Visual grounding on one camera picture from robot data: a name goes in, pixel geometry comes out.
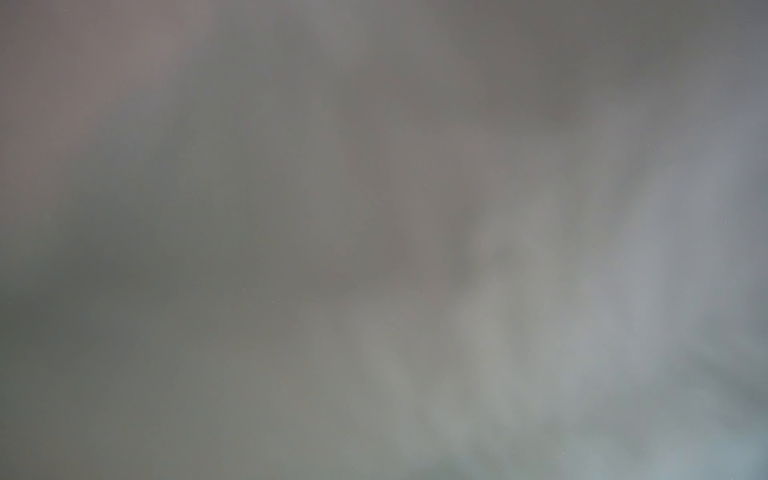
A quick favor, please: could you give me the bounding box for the white plastic bag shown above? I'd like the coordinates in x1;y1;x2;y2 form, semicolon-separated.
1;1;767;479

